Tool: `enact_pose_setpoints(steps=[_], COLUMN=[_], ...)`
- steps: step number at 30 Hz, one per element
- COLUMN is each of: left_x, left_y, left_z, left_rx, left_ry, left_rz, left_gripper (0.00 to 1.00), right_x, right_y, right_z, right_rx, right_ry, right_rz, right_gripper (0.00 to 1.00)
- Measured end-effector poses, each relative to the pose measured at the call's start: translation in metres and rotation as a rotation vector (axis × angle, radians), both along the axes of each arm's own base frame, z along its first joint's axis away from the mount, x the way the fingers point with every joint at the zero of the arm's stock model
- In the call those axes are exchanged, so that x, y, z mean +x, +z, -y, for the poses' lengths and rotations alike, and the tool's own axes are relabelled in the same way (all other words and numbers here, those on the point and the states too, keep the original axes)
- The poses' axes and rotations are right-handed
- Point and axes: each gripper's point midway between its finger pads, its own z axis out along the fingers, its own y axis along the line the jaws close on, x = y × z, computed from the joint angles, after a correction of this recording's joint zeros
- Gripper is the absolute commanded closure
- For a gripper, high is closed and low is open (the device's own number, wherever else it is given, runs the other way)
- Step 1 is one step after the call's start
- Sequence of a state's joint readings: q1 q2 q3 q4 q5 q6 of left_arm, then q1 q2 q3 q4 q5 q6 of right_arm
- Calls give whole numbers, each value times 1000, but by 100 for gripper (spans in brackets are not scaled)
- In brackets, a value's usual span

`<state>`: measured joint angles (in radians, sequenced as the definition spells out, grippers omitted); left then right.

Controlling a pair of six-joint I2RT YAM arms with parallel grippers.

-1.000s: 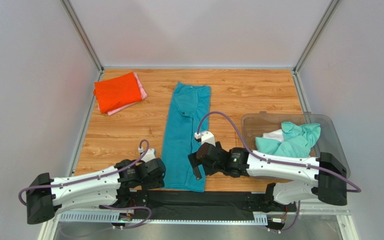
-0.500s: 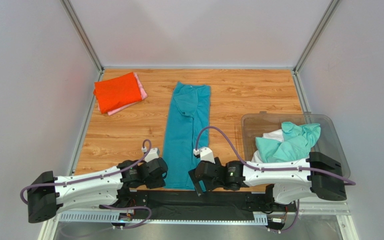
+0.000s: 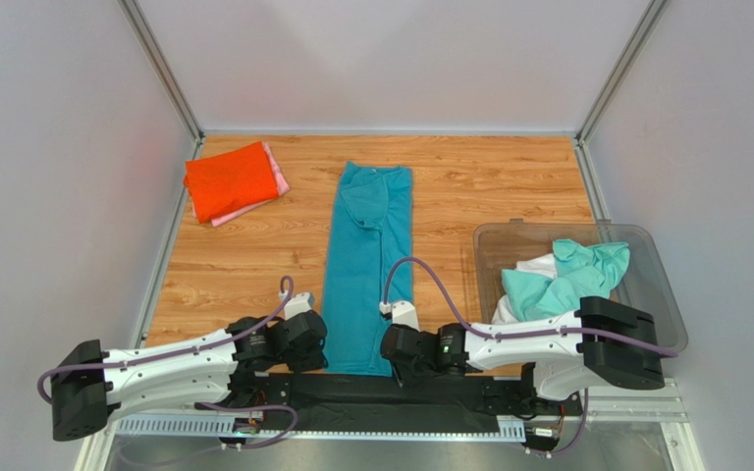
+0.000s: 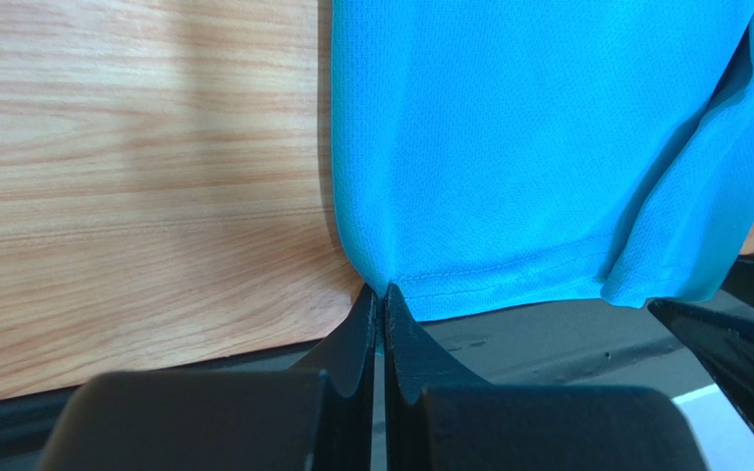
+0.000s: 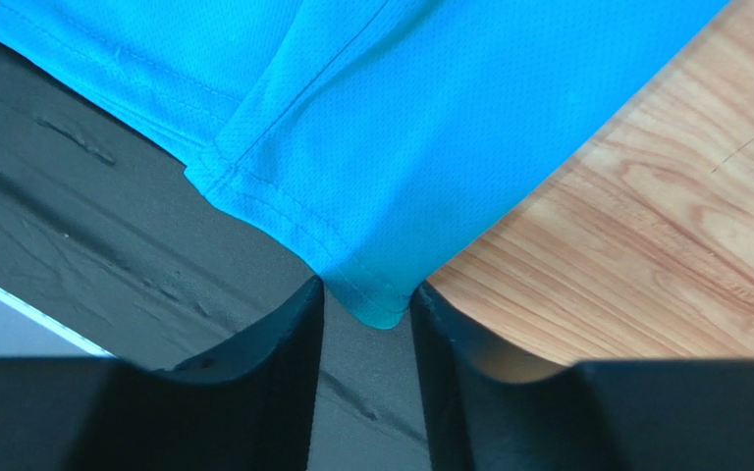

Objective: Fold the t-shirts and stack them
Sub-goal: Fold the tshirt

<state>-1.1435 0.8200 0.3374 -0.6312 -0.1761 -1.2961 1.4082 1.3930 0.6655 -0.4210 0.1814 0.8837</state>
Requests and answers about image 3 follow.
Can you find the clear plastic bin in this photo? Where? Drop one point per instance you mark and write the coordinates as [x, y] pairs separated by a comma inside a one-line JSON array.
[[645, 286]]

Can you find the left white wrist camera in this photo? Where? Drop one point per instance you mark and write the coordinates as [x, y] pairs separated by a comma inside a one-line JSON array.
[[296, 303]]

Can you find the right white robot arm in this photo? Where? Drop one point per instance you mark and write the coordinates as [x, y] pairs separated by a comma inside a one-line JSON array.
[[600, 343]]

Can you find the aluminium frame post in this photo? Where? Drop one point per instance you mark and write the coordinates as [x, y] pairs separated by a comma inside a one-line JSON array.
[[623, 65], [159, 63]]

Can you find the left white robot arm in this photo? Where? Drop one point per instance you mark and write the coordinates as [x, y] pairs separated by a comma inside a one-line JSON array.
[[92, 386]]

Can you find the mint green t-shirt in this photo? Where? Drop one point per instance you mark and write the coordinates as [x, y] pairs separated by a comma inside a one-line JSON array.
[[583, 271]]

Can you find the teal blue t-shirt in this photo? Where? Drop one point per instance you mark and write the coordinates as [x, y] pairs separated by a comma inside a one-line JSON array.
[[371, 229]]

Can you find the pink folded t-shirt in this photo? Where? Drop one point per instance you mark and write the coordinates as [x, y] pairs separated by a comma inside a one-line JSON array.
[[281, 183]]

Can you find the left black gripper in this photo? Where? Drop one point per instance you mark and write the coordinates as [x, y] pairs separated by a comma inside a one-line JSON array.
[[314, 360]]

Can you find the white t-shirt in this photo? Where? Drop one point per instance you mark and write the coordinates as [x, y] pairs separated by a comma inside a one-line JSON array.
[[524, 285]]

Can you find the right aluminium frame post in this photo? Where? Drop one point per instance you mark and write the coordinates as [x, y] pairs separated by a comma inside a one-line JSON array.
[[623, 65]]

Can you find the orange folded t-shirt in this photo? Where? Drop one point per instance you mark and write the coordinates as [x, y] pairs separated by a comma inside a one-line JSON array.
[[229, 182]]

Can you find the left aluminium frame post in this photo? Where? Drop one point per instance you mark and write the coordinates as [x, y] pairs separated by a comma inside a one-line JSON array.
[[159, 63]]

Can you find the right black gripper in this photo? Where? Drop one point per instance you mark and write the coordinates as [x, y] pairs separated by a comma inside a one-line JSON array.
[[395, 345]]

